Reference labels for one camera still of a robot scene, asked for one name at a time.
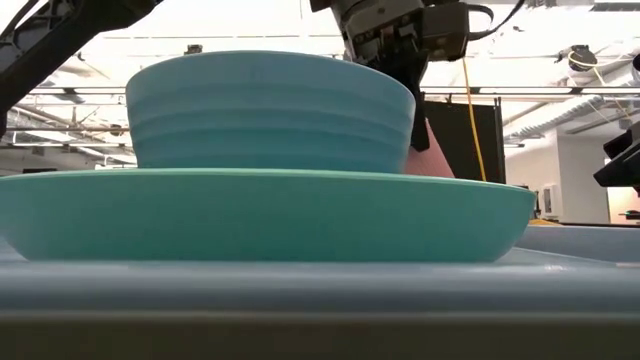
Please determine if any pink cup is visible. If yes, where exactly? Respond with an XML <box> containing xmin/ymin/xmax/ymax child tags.
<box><xmin>404</xmin><ymin>119</ymin><xmax>456</xmax><ymax>180</ymax></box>

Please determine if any teal plate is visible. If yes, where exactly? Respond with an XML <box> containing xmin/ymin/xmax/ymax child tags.
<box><xmin>0</xmin><ymin>167</ymin><xmax>537</xmax><ymax>264</ymax></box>

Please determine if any blue bowl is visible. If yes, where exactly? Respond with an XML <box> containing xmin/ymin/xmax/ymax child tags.
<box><xmin>124</xmin><ymin>49</ymin><xmax>417</xmax><ymax>175</ymax></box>

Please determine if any blue plastic tray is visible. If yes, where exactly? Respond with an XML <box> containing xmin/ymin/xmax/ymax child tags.
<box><xmin>0</xmin><ymin>223</ymin><xmax>640</xmax><ymax>360</ymax></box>

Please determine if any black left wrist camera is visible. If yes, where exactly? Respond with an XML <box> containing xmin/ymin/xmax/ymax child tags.
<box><xmin>423</xmin><ymin>2</ymin><xmax>471</xmax><ymax>62</ymax></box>

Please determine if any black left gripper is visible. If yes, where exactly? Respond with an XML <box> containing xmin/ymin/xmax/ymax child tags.
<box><xmin>309</xmin><ymin>0</ymin><xmax>431</xmax><ymax>153</ymax></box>

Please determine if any yellow cable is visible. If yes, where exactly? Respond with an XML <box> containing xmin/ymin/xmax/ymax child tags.
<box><xmin>462</xmin><ymin>57</ymin><xmax>489</xmax><ymax>182</ymax></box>

